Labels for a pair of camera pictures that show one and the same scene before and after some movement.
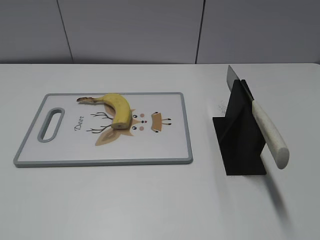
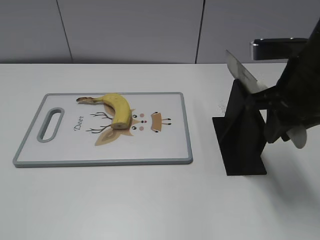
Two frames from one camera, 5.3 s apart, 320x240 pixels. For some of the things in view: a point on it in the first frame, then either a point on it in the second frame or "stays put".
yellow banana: [123, 116] stays put
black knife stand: [240, 137] stays put
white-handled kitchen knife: [275, 143] -> [298, 135]
